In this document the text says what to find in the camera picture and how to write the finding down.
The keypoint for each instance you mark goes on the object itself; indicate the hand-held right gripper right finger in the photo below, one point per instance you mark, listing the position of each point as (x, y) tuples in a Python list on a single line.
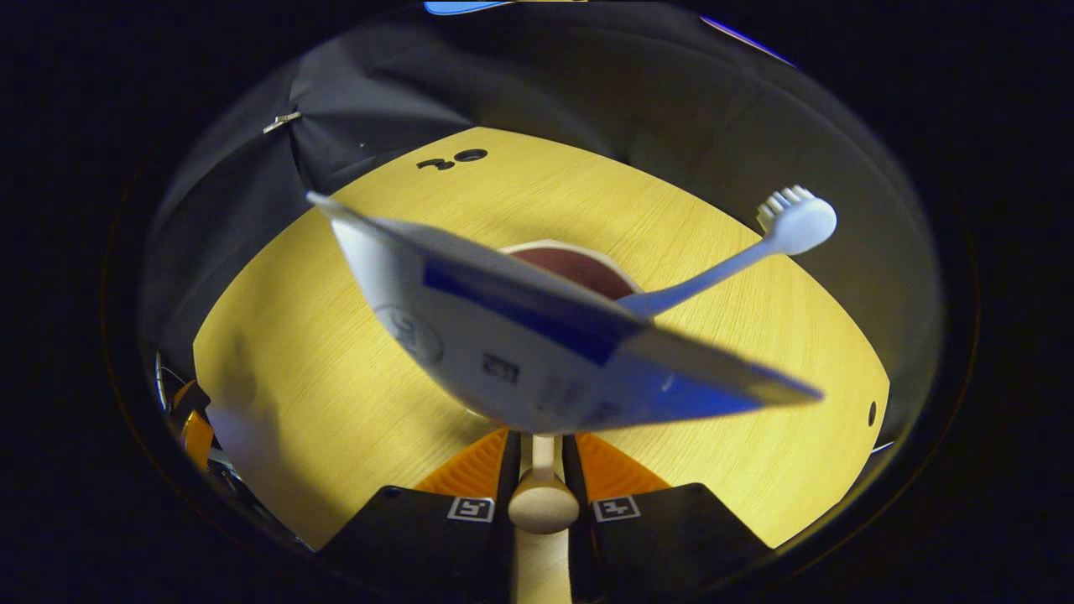
[(663, 545)]

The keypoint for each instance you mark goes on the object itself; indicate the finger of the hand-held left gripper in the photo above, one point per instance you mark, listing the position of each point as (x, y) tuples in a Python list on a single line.
[(197, 436)]

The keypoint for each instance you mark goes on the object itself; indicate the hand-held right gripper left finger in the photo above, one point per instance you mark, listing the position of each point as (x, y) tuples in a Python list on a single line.
[(419, 545)]

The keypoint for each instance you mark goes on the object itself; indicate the beige cup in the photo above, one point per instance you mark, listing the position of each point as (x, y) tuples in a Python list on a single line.
[(543, 503)]

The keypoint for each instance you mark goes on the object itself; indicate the white toothpaste tube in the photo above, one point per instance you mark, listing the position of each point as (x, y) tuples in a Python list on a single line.
[(520, 352)]

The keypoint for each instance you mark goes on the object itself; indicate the pale blue toothbrush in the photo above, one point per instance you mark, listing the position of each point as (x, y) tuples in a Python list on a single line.
[(797, 226)]

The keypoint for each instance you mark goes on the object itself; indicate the wooden desktop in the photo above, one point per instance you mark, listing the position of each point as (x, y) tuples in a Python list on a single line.
[(319, 352)]

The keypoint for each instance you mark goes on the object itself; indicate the silver cloth clip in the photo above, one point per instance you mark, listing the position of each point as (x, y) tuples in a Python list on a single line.
[(281, 122)]

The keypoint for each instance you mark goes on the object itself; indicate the black backdrop cloth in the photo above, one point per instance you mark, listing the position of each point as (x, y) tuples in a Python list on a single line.
[(587, 84)]

